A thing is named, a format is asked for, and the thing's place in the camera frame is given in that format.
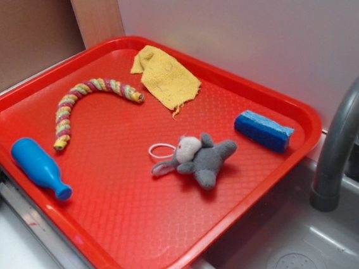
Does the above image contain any grey plush mouse toy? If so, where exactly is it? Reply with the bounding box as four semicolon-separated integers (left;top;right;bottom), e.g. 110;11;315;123
151;132;237;190

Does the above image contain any red plastic tray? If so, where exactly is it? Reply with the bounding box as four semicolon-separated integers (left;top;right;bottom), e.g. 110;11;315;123
0;36;322;269

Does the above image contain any yellow cloth rag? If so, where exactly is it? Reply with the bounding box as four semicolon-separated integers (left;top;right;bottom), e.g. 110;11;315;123
130;45;201;117

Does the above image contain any blue sponge block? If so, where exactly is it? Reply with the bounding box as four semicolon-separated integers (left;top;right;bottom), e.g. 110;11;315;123
234;110;294;153

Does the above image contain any blue plastic toy bottle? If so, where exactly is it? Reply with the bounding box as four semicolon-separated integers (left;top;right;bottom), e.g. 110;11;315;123
10;137;72;201

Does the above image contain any grey toy sink basin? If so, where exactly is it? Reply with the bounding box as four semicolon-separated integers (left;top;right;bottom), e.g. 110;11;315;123
190;146;359;269

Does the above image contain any brown wooden board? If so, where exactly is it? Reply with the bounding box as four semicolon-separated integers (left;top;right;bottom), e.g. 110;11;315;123
70;0;125;49

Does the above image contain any grey toy faucet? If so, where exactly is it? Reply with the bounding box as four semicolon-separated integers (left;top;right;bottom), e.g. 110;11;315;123
310;77;359;212

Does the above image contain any multicolored twisted rope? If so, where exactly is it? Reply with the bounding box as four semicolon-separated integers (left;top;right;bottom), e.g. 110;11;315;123
52;73;147;159

